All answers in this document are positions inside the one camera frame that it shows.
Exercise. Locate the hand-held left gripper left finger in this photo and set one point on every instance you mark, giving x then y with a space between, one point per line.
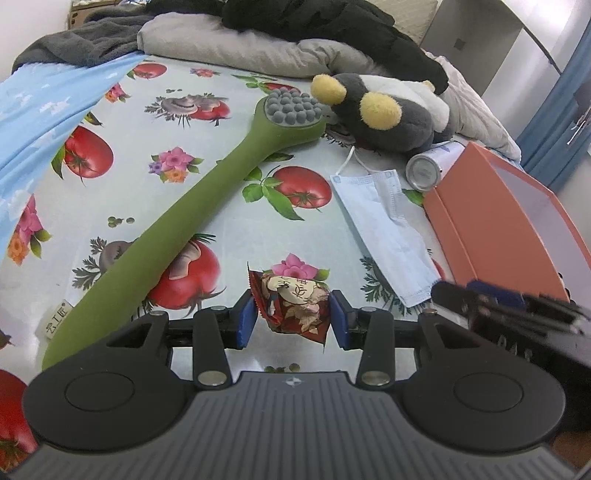
245 318

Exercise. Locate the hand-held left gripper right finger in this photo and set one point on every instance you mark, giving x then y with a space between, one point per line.
342 318

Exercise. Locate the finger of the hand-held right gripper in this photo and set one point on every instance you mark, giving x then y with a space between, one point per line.
503 295
455 297

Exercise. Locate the red foil snack packet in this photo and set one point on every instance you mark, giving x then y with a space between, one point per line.
291 304

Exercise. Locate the orange cardboard box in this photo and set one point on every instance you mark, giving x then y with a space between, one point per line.
480 230

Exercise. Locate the blue face mask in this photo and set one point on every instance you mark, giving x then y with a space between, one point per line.
388 230

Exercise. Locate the green massage stick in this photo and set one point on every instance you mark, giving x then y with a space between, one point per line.
184 217

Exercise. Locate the white cylindrical can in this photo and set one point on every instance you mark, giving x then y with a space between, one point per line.
427 170

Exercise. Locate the blue curtain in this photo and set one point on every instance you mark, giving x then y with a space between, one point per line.
549 134

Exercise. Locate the grey plush toy yellow ears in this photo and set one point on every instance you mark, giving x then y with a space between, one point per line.
397 134

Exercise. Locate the pale pink duvet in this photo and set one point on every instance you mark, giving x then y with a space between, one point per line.
480 120

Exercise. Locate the hanging clothes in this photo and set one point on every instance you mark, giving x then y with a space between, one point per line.
582 115

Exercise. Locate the fruit print tablecloth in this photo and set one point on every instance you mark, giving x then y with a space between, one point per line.
138 115

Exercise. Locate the grey wardrobe panel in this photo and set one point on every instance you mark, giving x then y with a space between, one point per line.
475 46

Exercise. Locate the grey pillow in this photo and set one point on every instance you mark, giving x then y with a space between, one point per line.
207 41

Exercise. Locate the cream quilted headboard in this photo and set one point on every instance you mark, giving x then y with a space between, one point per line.
415 18

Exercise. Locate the black puffer jacket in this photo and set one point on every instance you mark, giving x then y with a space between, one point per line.
323 23

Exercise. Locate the dark grey blanket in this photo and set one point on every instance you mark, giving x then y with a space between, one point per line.
83 41

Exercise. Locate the brown cardboard box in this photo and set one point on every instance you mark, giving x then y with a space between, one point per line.
78 16

